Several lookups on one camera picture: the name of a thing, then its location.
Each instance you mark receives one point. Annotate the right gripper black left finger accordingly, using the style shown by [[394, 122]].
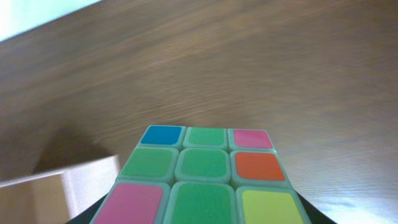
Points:
[[86, 216]]

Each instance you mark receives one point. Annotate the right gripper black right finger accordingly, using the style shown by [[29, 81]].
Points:
[[314, 214]]

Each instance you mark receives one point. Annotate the colourful puzzle cube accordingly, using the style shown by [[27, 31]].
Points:
[[185, 175]]

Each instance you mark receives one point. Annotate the white cardboard box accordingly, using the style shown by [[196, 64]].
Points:
[[57, 195]]

